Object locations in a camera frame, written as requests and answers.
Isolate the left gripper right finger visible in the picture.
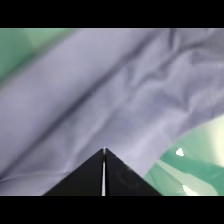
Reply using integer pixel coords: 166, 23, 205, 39
104, 148, 163, 197

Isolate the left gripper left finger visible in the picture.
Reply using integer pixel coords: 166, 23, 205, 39
42, 148, 105, 197

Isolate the lavender shirt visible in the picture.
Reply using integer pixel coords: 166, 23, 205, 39
0, 28, 224, 197

